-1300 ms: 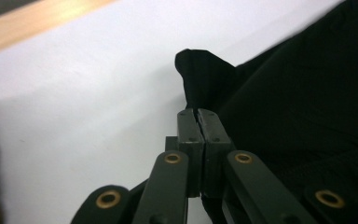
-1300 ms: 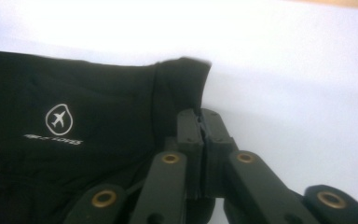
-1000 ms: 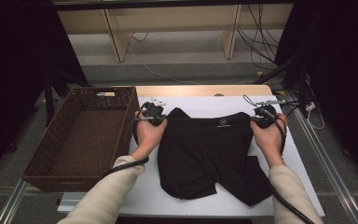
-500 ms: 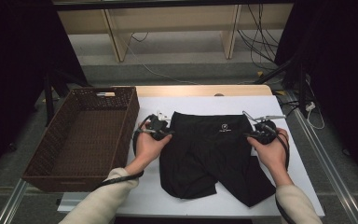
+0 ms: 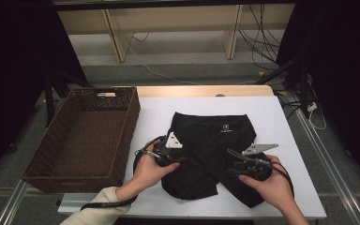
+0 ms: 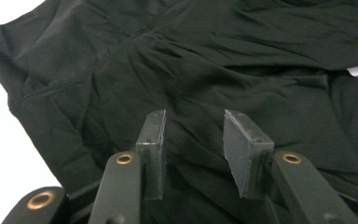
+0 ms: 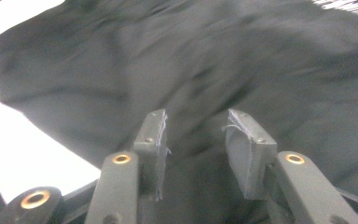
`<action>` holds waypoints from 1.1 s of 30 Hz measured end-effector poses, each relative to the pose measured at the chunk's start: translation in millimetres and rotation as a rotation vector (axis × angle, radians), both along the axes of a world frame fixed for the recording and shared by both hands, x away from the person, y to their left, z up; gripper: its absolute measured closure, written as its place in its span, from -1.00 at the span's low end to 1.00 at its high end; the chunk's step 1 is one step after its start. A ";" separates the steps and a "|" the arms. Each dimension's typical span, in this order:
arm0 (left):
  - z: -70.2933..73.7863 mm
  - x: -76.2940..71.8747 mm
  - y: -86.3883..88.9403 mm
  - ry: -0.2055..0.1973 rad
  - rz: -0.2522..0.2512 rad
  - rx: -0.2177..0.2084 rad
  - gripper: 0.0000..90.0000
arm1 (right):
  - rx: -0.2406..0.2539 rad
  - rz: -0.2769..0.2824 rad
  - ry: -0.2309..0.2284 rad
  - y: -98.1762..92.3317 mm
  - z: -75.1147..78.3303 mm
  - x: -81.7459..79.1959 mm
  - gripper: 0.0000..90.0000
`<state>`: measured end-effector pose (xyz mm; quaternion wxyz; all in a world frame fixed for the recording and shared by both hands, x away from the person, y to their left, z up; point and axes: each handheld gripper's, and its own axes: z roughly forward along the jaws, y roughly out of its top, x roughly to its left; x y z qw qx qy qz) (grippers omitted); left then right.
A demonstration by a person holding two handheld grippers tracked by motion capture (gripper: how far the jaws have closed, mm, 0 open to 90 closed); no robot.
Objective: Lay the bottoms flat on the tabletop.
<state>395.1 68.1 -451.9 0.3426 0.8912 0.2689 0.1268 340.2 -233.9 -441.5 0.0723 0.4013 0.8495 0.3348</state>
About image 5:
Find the white power adapter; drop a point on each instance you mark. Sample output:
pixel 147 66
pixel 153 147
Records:
pixel 312 107

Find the person's right hand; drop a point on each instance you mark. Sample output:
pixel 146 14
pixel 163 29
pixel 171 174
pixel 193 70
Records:
pixel 273 190

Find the metal floor rail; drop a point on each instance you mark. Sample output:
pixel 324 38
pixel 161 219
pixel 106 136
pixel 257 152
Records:
pixel 12 203
pixel 334 175

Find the yellow tape piece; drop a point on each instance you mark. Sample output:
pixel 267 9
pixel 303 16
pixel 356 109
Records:
pixel 261 74
pixel 282 93

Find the round brown table cap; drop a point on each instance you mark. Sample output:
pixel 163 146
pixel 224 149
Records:
pixel 220 95

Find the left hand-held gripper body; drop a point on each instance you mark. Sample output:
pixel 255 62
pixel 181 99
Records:
pixel 172 142

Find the white table mat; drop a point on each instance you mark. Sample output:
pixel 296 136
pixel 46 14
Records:
pixel 278 125

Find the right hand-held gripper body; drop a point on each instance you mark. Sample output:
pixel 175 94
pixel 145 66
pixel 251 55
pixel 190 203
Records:
pixel 256 148

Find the brown woven basket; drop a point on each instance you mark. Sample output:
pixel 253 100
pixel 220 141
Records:
pixel 84 143

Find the black metal stand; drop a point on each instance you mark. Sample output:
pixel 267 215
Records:
pixel 48 100

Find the black tripod stand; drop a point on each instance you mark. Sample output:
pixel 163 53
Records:
pixel 303 81

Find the black curtain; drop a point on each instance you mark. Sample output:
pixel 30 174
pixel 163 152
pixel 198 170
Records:
pixel 12 62
pixel 350 62

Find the person's left hand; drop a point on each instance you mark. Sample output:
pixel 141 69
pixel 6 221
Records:
pixel 147 175

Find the black pants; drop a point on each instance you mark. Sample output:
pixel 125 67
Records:
pixel 206 140

